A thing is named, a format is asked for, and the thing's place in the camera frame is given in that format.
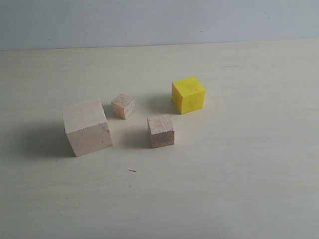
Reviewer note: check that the large pale wooden cube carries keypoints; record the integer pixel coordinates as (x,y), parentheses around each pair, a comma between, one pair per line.
(86,127)

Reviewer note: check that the small pale wooden cube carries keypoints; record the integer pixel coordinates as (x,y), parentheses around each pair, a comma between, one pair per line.
(123,106)

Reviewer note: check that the medium wooden cube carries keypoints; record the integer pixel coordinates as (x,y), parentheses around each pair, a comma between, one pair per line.
(161,131)

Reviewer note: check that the yellow cube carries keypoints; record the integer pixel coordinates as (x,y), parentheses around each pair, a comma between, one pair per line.
(187,95)

